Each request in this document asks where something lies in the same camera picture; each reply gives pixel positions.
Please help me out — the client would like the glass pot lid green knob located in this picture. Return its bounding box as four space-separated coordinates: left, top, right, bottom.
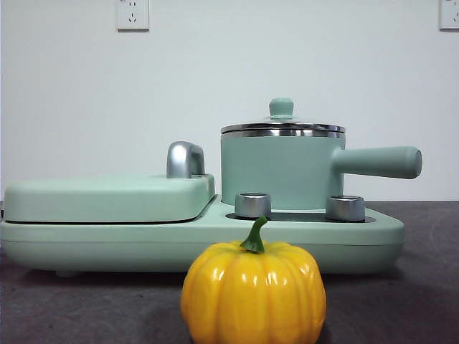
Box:
219 97 347 135

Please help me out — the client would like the yellow toy pumpkin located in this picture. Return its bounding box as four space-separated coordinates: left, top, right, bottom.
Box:
180 216 328 344

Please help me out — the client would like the silver control knob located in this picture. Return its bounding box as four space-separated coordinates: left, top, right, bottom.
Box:
325 194 366 221
234 192 273 219

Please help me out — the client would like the mint green breakfast maker base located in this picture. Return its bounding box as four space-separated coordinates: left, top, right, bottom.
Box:
0 209 406 279

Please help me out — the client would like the mint green hinged griddle cover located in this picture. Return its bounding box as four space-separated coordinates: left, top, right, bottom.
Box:
2 172 216 224

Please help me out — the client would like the mint green pot with handle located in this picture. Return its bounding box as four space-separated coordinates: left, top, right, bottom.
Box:
219 128 423 213

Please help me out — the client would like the silver griddle cover handle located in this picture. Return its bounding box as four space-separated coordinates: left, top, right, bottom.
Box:
166 141 206 179

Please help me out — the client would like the white wall socket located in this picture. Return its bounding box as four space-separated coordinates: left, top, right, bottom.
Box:
439 0 459 32
116 0 150 32

